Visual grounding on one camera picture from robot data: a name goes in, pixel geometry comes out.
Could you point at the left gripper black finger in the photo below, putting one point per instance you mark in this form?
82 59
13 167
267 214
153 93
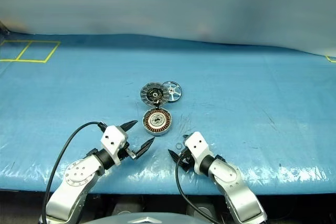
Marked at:
145 146
130 125

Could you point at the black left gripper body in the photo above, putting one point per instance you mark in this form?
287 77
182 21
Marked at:
125 153

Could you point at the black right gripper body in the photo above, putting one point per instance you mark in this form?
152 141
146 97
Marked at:
187 157

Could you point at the round motor housing copper windings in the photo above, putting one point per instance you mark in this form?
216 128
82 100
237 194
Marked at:
157 121

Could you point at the round finned grey motor lid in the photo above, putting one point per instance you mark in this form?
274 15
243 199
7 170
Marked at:
147 94

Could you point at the silver spoked rotor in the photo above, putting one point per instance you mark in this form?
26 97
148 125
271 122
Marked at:
171 91

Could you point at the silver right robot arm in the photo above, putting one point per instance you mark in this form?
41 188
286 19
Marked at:
231 179

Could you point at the dark round cylinder under table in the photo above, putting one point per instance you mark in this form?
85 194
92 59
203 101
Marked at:
126 207
198 208

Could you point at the grey robot torso with emblem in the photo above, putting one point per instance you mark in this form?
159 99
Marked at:
118 221

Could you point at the blue plastic table cover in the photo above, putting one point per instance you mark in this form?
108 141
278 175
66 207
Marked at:
236 90

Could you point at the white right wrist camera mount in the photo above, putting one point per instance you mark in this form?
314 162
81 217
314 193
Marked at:
199 142

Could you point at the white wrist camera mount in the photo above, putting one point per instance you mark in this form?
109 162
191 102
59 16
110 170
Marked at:
111 136
199 142

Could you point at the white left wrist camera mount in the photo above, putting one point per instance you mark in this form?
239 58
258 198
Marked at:
111 136

